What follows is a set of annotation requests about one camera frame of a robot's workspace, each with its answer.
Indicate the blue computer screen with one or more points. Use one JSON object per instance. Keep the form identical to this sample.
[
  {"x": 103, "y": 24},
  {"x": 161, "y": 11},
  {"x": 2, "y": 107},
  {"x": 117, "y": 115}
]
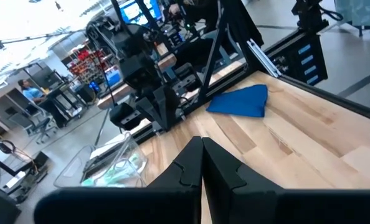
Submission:
[{"x": 135, "y": 11}]

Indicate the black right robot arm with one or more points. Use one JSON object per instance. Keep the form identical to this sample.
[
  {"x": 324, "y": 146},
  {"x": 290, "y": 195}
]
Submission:
[{"x": 135, "y": 46}]

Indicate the grey office chair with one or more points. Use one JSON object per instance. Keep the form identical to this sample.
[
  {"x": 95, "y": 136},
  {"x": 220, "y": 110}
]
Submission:
[{"x": 40, "y": 127}]

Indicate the black camera mast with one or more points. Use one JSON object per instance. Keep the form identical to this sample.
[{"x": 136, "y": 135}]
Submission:
[{"x": 309, "y": 15}]

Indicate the teal patterned curtain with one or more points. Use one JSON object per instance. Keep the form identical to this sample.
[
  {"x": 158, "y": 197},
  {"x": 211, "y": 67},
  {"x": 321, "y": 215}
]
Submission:
[{"x": 359, "y": 12}]

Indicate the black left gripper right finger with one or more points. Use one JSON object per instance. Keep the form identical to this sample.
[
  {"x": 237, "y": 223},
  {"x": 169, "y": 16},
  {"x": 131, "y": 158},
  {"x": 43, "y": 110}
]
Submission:
[{"x": 281, "y": 207}]

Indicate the red parts shelf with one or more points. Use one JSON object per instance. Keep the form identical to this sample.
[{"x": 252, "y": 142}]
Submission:
[{"x": 85, "y": 62}]

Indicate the black equipment cart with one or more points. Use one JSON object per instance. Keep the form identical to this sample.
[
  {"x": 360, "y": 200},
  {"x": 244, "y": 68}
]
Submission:
[{"x": 66, "y": 99}]

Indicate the silver aluminium bracket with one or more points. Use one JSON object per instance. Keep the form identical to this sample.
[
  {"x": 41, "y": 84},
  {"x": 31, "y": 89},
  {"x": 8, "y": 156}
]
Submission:
[{"x": 264, "y": 57}]

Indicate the person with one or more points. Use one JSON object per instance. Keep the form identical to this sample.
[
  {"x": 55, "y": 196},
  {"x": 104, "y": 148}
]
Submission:
[
  {"x": 173, "y": 8},
  {"x": 32, "y": 93}
]

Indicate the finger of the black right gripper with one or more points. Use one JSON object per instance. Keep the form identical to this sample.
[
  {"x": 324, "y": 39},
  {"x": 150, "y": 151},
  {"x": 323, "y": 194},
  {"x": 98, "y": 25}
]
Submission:
[
  {"x": 124, "y": 115},
  {"x": 172, "y": 105}
]

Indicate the clear plastic bin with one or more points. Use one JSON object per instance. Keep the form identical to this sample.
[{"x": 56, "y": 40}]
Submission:
[{"x": 76, "y": 165}]

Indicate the dark blue cloth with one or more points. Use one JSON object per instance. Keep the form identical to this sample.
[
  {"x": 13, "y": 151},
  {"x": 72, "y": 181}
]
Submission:
[{"x": 238, "y": 101}]

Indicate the black box with blue labels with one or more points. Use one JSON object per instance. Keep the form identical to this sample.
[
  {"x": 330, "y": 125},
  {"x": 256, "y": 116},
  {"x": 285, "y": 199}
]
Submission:
[{"x": 306, "y": 60}]

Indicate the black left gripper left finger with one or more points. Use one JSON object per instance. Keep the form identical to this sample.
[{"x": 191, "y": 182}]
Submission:
[{"x": 126, "y": 205}]

